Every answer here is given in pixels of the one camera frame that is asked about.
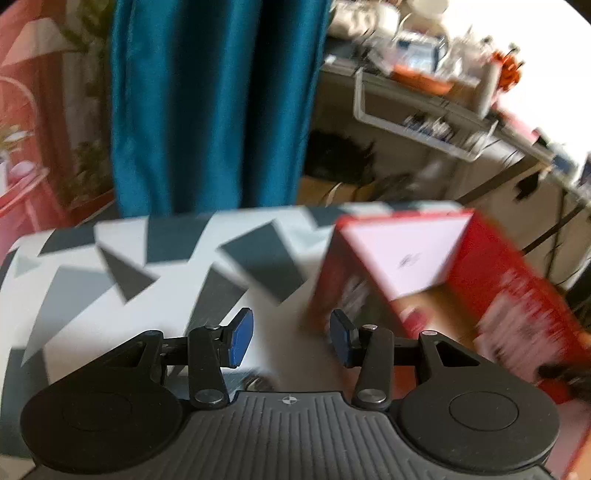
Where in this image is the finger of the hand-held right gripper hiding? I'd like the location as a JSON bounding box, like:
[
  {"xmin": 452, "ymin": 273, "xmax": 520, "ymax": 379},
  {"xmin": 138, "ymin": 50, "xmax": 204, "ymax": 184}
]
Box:
[{"xmin": 538, "ymin": 361, "xmax": 591, "ymax": 403}]

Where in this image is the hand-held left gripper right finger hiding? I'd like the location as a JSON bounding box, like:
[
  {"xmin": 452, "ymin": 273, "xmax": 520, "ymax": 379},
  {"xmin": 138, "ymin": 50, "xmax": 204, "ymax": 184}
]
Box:
[{"xmin": 329, "ymin": 308, "xmax": 491, "ymax": 409}]

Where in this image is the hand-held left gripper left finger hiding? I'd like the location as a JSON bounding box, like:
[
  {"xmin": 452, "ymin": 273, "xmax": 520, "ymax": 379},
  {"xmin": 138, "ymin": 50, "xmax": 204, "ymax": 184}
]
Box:
[{"xmin": 92, "ymin": 308, "xmax": 256, "ymax": 409}]

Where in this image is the red cardboard box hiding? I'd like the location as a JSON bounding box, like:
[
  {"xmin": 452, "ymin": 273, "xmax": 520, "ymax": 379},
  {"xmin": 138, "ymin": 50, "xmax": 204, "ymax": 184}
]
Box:
[{"xmin": 300, "ymin": 210, "xmax": 591, "ymax": 480}]

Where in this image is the geometric patterned tablecloth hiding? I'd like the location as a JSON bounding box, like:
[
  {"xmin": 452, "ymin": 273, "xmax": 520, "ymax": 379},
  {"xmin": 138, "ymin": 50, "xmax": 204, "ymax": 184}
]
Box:
[{"xmin": 0, "ymin": 199, "xmax": 476, "ymax": 462}]

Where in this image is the black bag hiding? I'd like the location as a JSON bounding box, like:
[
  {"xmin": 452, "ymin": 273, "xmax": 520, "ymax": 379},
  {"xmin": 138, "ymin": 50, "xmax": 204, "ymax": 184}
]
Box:
[{"xmin": 305, "ymin": 129, "xmax": 378, "ymax": 186}]

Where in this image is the black hanging cloth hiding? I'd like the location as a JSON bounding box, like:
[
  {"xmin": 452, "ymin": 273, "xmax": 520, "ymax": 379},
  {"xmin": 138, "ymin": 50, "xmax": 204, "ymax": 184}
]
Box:
[{"xmin": 515, "ymin": 173, "xmax": 542, "ymax": 202}]

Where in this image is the blue curtain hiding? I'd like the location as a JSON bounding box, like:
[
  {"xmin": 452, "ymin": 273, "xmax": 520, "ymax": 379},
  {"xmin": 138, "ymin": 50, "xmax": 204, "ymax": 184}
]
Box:
[{"xmin": 110, "ymin": 0, "xmax": 334, "ymax": 219}]

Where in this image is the grey dressing desk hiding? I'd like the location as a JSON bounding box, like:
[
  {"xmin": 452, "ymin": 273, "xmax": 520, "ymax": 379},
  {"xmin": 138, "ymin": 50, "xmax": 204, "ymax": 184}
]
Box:
[{"xmin": 316, "ymin": 54, "xmax": 591, "ymax": 206}]

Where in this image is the dark crumpled packet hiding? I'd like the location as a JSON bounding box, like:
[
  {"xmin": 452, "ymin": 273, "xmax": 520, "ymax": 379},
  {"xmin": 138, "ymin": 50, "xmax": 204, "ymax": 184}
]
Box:
[{"xmin": 404, "ymin": 111, "xmax": 455, "ymax": 141}]

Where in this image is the orange bowl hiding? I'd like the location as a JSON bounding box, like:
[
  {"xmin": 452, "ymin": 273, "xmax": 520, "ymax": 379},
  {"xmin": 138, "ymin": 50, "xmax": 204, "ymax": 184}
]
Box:
[{"xmin": 392, "ymin": 65, "xmax": 456, "ymax": 96}]

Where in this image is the white bottle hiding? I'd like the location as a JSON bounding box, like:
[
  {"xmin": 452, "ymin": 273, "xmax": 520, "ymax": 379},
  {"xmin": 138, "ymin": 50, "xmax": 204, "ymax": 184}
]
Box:
[{"xmin": 475, "ymin": 60, "xmax": 502, "ymax": 119}]

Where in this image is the blue white packet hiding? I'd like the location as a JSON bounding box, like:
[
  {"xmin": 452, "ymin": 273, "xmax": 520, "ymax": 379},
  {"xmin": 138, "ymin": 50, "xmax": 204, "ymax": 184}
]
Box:
[{"xmin": 397, "ymin": 32, "xmax": 450, "ymax": 70}]

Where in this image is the printed room scene backdrop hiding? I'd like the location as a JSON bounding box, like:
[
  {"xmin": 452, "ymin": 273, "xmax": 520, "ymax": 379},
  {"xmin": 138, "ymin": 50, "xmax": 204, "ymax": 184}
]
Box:
[{"xmin": 0, "ymin": 0, "xmax": 122, "ymax": 246}]

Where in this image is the orange flower bunch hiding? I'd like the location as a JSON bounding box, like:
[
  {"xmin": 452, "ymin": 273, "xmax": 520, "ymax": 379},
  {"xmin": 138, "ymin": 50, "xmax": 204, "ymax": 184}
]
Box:
[{"xmin": 492, "ymin": 44, "xmax": 528, "ymax": 91}]

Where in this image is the white wire basket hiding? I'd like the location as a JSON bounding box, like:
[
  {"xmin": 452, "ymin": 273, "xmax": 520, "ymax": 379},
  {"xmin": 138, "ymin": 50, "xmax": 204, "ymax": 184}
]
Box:
[{"xmin": 353, "ymin": 69, "xmax": 500, "ymax": 162}]

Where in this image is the white drawstring bag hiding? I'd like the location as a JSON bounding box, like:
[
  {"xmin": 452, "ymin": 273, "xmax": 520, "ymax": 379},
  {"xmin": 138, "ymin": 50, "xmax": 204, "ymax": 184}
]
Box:
[{"xmin": 330, "ymin": 2, "xmax": 400, "ymax": 40}]

